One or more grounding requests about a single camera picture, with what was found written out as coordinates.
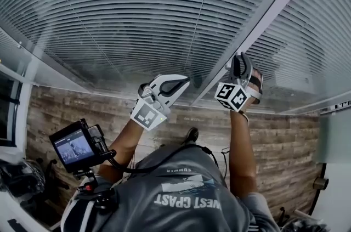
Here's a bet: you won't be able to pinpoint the white window frame post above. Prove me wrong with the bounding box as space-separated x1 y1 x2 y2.
191 0 338 106

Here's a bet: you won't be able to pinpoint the thick black cable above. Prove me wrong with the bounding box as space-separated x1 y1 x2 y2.
107 144 220 174

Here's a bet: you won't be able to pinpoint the wristband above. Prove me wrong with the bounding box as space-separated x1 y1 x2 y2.
237 110 251 126

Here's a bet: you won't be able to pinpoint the frosted glass door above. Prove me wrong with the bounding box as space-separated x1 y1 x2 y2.
309 109 351 222

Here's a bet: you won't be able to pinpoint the narrow grey window blinds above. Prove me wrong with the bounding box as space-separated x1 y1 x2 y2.
241 0 351 105

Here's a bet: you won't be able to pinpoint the person's right hand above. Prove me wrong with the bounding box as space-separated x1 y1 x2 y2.
242 67 264 111

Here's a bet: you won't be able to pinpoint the black monitor mount red knob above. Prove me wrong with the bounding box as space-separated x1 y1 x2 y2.
72 167 120 216

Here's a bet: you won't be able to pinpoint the white shoulder strap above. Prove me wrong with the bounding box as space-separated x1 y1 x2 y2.
60 192 97 232

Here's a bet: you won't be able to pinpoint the dark framed window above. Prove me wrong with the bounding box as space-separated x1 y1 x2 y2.
0 71 23 147

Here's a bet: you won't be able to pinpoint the wide grey window blinds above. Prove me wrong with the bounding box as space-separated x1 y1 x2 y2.
0 0 304 99

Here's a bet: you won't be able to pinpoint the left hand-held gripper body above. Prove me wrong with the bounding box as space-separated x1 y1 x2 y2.
129 73 172 132

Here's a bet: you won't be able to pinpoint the person's left forearm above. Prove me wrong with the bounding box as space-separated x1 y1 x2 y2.
98 115 145 183

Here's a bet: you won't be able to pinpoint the small black monitor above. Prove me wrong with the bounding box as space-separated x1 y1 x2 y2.
48 119 116 174

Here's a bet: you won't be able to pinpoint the brass door knob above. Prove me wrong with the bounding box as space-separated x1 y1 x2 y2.
312 177 330 191

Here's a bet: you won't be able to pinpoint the person's right forearm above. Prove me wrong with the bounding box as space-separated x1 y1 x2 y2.
229 107 258 197

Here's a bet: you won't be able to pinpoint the grey printed t-shirt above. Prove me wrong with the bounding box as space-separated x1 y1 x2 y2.
60 144 281 232

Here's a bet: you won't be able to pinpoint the dark shoe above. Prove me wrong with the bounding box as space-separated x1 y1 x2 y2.
182 126 200 145

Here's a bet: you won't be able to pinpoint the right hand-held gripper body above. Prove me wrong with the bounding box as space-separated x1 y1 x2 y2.
214 73 263 112

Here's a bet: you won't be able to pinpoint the thin black cable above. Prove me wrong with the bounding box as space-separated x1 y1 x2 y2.
219 146 231 181

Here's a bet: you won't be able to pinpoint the white window frame rail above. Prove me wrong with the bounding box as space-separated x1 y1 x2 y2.
0 27 93 94

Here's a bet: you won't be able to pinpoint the black office chair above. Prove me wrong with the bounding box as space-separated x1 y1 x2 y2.
0 157 71 208

